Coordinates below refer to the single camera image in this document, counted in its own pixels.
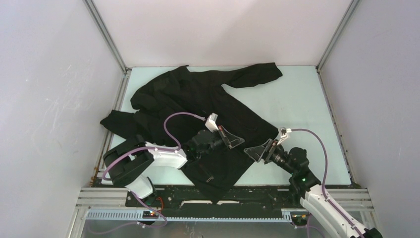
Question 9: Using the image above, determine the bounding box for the black jacket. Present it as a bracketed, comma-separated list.
[101, 62, 282, 202]

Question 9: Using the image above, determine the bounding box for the right aluminium frame post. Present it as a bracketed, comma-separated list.
[316, 0, 362, 183]

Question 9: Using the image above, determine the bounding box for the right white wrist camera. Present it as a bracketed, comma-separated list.
[277, 127, 292, 145]

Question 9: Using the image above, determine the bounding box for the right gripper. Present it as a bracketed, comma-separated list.
[244, 139, 295, 175]

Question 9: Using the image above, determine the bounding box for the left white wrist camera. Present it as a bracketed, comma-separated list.
[205, 113, 219, 132]

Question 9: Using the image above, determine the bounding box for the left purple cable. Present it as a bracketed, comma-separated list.
[102, 112, 207, 181]

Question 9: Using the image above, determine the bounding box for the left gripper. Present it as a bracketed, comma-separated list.
[197, 125, 244, 159]

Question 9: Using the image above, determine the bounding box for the aluminium frame post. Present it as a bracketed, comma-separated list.
[316, 0, 362, 183]
[83, 0, 132, 181]

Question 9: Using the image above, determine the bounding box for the grey slotted cable duct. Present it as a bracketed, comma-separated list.
[85, 209, 292, 223]

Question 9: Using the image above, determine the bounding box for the left aluminium frame post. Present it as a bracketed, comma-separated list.
[83, 0, 132, 181]

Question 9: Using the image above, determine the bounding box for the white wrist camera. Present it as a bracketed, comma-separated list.
[277, 127, 292, 145]
[205, 113, 219, 132]

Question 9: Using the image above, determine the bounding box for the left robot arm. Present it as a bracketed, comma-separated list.
[102, 125, 245, 207]

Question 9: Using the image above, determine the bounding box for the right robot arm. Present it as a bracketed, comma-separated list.
[244, 139, 382, 238]

